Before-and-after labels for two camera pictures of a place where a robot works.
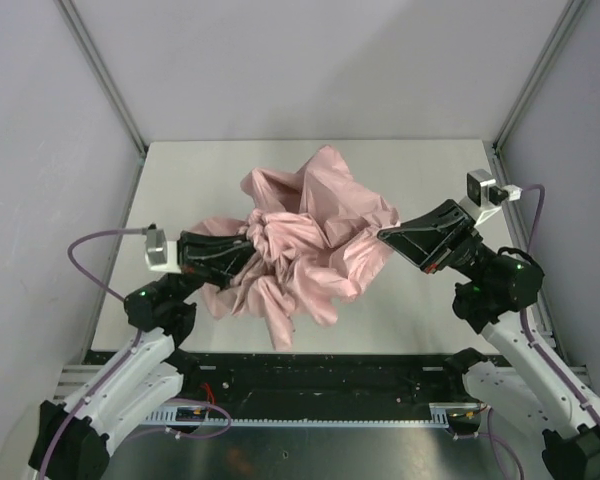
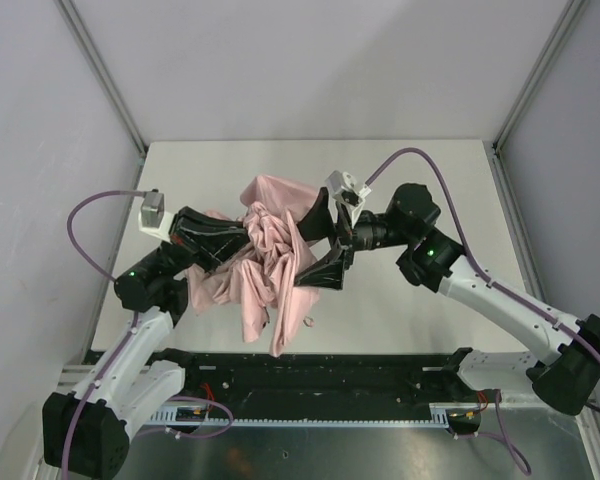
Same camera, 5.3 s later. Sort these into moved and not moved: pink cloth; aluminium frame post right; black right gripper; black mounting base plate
Moved: pink cloth; black right gripper
Not moved: black mounting base plate; aluminium frame post right
